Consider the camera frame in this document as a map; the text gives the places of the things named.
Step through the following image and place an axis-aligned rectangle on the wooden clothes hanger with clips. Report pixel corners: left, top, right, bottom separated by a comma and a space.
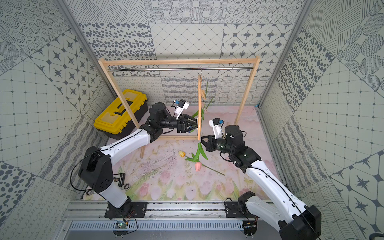
197, 72, 203, 141

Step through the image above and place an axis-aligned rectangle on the white tulip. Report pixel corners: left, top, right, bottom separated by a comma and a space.
201, 82, 216, 120

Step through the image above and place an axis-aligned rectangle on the small black parts box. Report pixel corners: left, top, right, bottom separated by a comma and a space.
113, 173, 126, 187

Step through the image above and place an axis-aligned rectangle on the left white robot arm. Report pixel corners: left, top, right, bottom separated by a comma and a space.
77, 100, 202, 216

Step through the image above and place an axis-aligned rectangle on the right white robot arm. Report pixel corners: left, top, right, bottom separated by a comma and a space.
201, 125, 322, 240

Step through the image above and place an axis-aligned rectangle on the right controller board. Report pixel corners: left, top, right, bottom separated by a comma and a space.
243, 221, 258, 238

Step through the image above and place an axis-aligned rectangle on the pink tulip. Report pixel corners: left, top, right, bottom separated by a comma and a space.
193, 143, 208, 172

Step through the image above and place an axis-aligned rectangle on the yellow tulip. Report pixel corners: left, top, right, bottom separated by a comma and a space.
179, 151, 224, 176

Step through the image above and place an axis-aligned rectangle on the left controller board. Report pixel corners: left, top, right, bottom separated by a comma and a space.
113, 221, 130, 237

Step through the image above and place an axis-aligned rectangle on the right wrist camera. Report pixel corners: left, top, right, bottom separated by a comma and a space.
209, 118, 224, 139

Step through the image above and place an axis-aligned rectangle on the controller board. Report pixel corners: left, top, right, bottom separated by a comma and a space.
113, 221, 130, 237
243, 221, 258, 238

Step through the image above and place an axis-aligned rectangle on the wooden clothes rack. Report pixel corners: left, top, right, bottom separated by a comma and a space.
98, 56, 262, 158

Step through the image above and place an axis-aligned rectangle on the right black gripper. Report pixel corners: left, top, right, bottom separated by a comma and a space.
198, 134, 234, 155

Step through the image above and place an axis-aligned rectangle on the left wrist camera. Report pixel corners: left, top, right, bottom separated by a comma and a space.
174, 99, 190, 120

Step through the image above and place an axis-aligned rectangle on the floral pink table mat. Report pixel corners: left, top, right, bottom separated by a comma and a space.
113, 106, 279, 201

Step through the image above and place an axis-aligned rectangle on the yellow black toolbox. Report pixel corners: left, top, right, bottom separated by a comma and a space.
94, 89, 149, 140

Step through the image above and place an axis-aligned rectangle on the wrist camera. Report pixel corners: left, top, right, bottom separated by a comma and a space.
174, 99, 190, 120
209, 118, 224, 139

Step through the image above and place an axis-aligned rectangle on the aluminium rail base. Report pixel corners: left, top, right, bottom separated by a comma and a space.
59, 199, 310, 221

